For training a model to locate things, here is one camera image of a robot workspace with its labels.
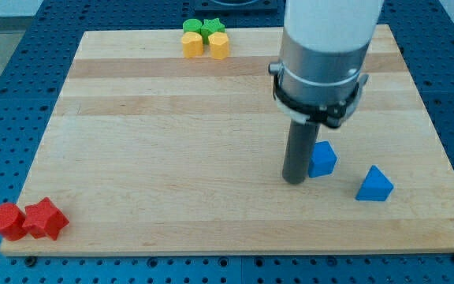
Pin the green star block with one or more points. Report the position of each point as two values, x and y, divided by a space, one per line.
209 27

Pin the wooden board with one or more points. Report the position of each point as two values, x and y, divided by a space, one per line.
148 153

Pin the green cylinder block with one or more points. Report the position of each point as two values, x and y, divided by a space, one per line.
192 25

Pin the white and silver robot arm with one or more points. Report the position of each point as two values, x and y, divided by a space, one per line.
317 77

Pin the yellow heart block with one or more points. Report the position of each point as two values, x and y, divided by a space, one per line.
192 44

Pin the red cylinder block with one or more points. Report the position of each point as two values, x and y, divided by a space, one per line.
11 222

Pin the blue cube block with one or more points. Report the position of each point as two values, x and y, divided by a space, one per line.
323 160

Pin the blue triangle block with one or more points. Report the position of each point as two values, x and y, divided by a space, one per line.
375 187

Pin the red star block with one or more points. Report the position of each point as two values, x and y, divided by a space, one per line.
44 219

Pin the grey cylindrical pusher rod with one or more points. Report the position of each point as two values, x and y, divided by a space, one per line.
298 152

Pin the yellow hexagon block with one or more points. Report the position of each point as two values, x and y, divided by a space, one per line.
219 45

